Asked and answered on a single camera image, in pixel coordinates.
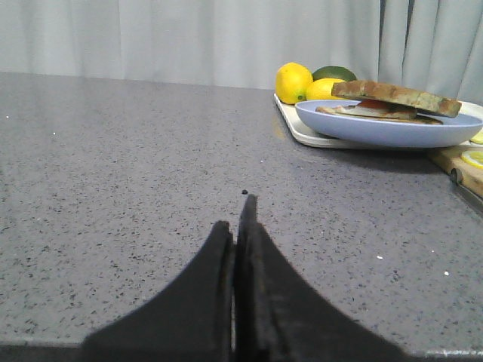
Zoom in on bread slice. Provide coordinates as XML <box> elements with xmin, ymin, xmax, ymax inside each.
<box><xmin>315</xmin><ymin>106</ymin><xmax>442</xmax><ymax>125</ymax></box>
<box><xmin>331</xmin><ymin>80</ymin><xmax>461</xmax><ymax>118</ymax></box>

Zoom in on lemon slice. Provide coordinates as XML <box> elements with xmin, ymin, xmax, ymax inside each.
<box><xmin>460</xmin><ymin>150</ymin><xmax>483</xmax><ymax>170</ymax></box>

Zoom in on white rectangular tray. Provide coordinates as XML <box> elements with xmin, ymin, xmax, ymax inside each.
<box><xmin>273</xmin><ymin>92</ymin><xmax>483</xmax><ymax>150</ymax></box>

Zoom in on yellow lemon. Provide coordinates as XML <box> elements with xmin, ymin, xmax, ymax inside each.
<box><xmin>275</xmin><ymin>62</ymin><xmax>313</xmax><ymax>105</ymax></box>
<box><xmin>306</xmin><ymin>78</ymin><xmax>345</xmax><ymax>100</ymax></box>

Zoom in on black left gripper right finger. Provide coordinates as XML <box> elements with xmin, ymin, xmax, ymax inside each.
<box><xmin>235</xmin><ymin>195</ymin><xmax>405</xmax><ymax>361</ymax></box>

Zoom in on blue round plate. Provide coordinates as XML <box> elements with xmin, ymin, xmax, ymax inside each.
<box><xmin>294</xmin><ymin>99</ymin><xmax>483</xmax><ymax>149</ymax></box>

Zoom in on wooden cutting board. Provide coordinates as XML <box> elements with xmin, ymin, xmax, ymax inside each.
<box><xmin>427</xmin><ymin>143</ymin><xmax>482</xmax><ymax>198</ymax></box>

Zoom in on front yellow lemon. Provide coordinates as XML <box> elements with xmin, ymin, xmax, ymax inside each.
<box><xmin>306</xmin><ymin>78</ymin><xmax>345</xmax><ymax>100</ymax></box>

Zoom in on fried egg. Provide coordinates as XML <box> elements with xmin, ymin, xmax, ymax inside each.
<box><xmin>340</xmin><ymin>100</ymin><xmax>417</xmax><ymax>119</ymax></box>

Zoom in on green lime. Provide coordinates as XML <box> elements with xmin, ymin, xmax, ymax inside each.
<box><xmin>312</xmin><ymin>66</ymin><xmax>357</xmax><ymax>81</ymax></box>

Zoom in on metal cutting board handle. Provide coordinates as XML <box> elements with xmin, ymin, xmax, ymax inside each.
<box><xmin>449</xmin><ymin>168</ymin><xmax>482</xmax><ymax>215</ymax></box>

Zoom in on grey curtain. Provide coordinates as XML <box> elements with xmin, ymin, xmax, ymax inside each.
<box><xmin>1</xmin><ymin>1</ymin><xmax>482</xmax><ymax>103</ymax></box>

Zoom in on left yellow lemon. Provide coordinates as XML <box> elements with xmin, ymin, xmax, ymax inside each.
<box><xmin>275</xmin><ymin>62</ymin><xmax>313</xmax><ymax>105</ymax></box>

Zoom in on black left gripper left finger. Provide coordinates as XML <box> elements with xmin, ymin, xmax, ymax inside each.
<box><xmin>81</xmin><ymin>221</ymin><xmax>235</xmax><ymax>361</ymax></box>

